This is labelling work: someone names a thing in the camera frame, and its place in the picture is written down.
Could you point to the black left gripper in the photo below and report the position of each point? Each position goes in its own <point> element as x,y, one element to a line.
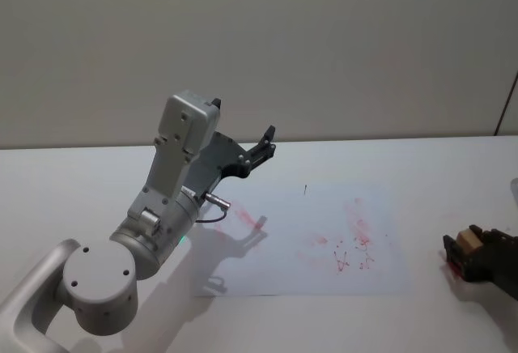
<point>218,154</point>

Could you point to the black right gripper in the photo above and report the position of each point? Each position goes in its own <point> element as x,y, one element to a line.
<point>498,262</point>

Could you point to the small wooden stamp block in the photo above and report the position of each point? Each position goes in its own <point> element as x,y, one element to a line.
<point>468,240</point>

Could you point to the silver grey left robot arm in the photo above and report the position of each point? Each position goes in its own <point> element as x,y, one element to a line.
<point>101,276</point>

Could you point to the white table cloth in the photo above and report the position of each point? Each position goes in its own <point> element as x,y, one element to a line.
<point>364,320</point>

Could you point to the white paper sheet red marks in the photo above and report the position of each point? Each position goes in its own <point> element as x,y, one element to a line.
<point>307,239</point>

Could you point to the plain pale wall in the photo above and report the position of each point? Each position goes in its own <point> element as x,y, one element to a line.
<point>259,45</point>

